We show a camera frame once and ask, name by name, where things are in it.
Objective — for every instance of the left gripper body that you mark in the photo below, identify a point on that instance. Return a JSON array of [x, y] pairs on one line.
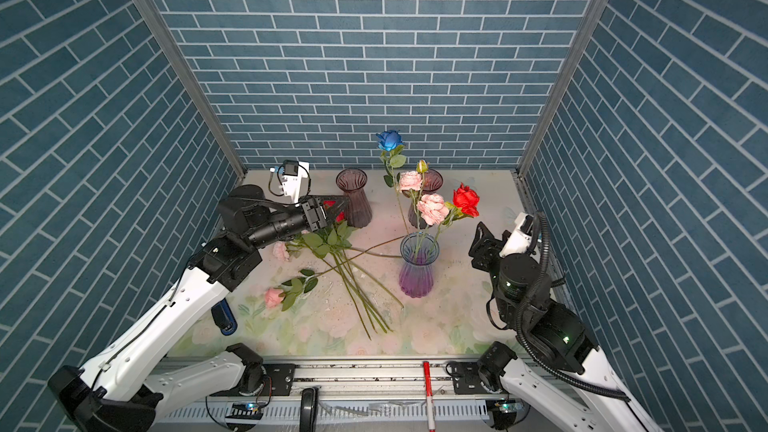
[[303, 206]]

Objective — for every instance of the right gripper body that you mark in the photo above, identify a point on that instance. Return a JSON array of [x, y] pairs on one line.
[[489, 259]]

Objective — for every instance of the red rose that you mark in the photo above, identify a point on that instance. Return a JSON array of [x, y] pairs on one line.
[[464, 205]]

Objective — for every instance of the pink carnation spray stem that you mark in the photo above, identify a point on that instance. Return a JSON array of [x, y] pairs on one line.
[[429, 208]]

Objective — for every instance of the purple blue gradient vase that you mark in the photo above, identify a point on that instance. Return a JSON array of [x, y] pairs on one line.
[[418, 264]]

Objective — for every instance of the blue rose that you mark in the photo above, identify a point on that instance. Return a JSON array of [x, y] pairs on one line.
[[391, 146]]

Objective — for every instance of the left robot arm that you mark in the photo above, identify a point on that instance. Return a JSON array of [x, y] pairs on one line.
[[118, 389]]

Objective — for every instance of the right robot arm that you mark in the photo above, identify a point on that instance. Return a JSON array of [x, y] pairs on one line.
[[572, 382]]

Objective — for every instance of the dark purple glass vase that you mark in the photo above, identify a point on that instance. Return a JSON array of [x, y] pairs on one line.
[[352, 182]]

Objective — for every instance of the pink glass vase with ribbon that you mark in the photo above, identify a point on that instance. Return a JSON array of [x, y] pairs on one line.
[[433, 181]]

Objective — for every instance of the red carnation stem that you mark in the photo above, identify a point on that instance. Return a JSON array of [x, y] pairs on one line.
[[336, 220]]

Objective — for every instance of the pink rose on table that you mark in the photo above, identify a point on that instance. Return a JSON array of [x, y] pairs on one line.
[[339, 255]]

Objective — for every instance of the blue black handheld device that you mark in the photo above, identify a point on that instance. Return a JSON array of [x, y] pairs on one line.
[[224, 318]]

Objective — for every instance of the red white marker pen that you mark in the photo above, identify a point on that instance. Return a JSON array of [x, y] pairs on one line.
[[430, 412]]

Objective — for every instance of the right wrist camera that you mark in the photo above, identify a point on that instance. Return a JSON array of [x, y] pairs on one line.
[[521, 240]]

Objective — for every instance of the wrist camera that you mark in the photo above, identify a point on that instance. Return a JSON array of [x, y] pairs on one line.
[[290, 179], [521, 240]]

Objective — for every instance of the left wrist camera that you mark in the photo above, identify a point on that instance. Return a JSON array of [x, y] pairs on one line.
[[290, 179]]

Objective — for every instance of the aluminium mounting rail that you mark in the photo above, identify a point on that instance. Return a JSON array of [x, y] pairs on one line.
[[361, 378]]

